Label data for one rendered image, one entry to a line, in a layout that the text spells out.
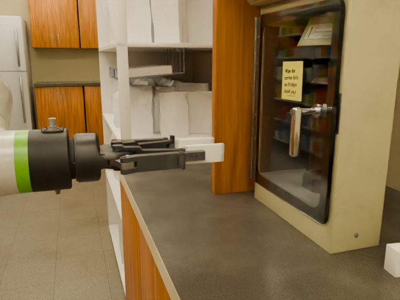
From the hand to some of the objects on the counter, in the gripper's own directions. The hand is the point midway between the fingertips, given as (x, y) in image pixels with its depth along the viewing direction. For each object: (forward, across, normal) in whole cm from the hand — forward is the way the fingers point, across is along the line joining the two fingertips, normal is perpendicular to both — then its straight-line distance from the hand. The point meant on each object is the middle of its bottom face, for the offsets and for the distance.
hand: (199, 150), depth 65 cm
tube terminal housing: (+36, +10, +20) cm, 42 cm away
